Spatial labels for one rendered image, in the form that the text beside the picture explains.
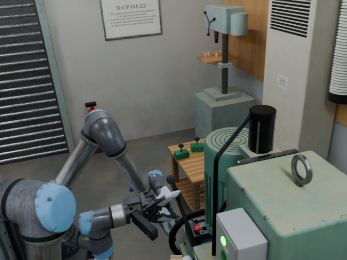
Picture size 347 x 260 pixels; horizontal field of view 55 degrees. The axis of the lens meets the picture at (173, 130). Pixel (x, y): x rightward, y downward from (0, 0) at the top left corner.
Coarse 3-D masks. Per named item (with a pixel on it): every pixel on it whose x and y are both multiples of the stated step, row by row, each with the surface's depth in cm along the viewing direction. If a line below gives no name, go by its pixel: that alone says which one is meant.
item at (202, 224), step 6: (204, 216) 135; (192, 222) 131; (198, 222) 132; (204, 222) 131; (192, 228) 128; (186, 234) 130; (198, 234) 125; (204, 234) 126; (198, 240) 125; (204, 240) 127; (210, 240) 128; (192, 246) 125
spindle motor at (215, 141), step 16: (224, 128) 99; (208, 144) 91; (240, 144) 90; (208, 160) 91; (224, 160) 86; (208, 176) 95; (224, 176) 89; (208, 192) 97; (224, 192) 92; (208, 208) 100; (208, 224) 103
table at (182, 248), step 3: (183, 243) 139; (180, 246) 138; (183, 246) 138; (180, 249) 138; (183, 249) 137; (183, 252) 135; (186, 252) 135; (183, 255) 134; (186, 255) 134; (189, 255) 130; (183, 258) 128; (186, 258) 128; (189, 258) 128
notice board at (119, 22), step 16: (112, 0) 341; (128, 0) 346; (144, 0) 350; (112, 16) 348; (128, 16) 352; (144, 16) 357; (160, 16) 362; (112, 32) 355; (128, 32) 359; (144, 32) 364; (160, 32) 370
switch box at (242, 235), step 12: (216, 216) 65; (228, 216) 64; (240, 216) 64; (216, 228) 66; (228, 228) 61; (240, 228) 61; (252, 228) 61; (216, 240) 67; (228, 240) 60; (240, 240) 58; (252, 240) 58; (264, 240) 58; (216, 252) 69; (228, 252) 61; (240, 252) 57; (252, 252) 58; (264, 252) 59
